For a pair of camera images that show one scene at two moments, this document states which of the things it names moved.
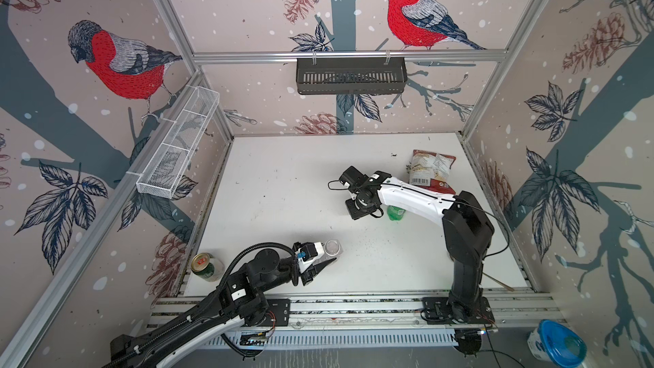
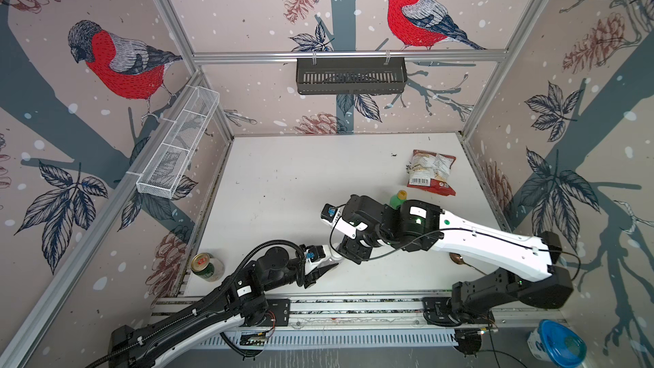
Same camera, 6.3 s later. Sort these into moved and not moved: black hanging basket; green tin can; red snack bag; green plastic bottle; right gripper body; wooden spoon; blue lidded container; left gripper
Moved: wooden spoon; green plastic bottle; right gripper body
Not moved: blue lidded container; red snack bag; black hanging basket; left gripper; green tin can
